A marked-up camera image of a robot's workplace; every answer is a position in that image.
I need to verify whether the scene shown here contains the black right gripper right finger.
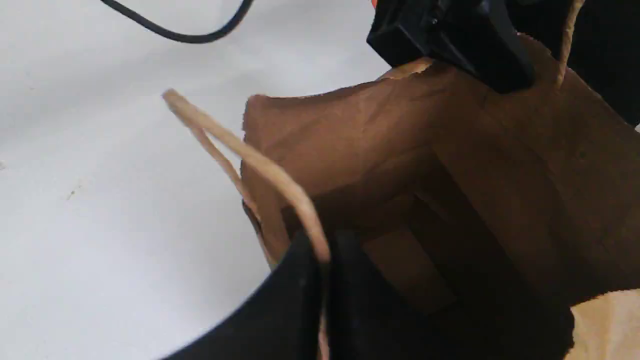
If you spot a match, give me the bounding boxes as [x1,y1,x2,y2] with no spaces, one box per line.
[330,200,575,360]

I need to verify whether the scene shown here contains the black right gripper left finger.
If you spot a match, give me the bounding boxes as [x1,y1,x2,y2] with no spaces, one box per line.
[168,231,323,360]

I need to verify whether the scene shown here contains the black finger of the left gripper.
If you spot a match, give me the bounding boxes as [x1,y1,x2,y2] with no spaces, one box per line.
[366,0,535,94]

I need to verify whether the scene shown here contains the brown paper bag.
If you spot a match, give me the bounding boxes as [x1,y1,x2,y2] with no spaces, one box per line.
[163,17,640,360]

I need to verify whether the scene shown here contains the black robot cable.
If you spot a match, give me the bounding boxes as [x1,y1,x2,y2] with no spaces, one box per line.
[100,0,256,44]

